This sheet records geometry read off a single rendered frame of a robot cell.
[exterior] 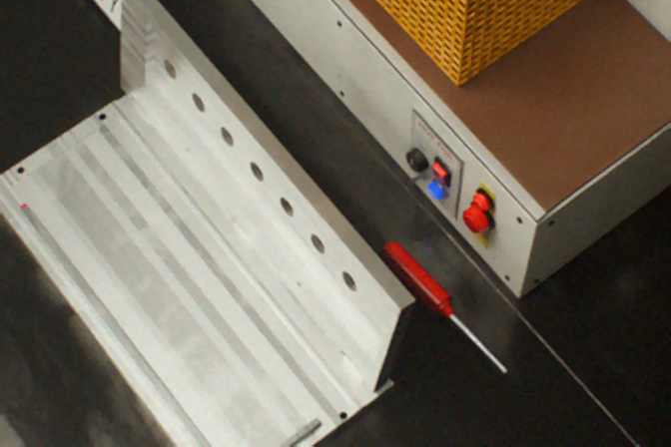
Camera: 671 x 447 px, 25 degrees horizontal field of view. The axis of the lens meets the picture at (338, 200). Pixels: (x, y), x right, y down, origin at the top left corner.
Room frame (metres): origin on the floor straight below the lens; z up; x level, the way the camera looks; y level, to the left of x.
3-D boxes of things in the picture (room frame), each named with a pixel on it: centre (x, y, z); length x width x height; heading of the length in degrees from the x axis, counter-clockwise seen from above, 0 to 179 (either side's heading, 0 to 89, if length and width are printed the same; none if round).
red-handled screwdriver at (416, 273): (0.57, -0.10, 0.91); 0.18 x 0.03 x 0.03; 39
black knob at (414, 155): (0.70, -0.08, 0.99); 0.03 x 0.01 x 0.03; 35
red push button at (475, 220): (0.62, -0.13, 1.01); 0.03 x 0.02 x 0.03; 35
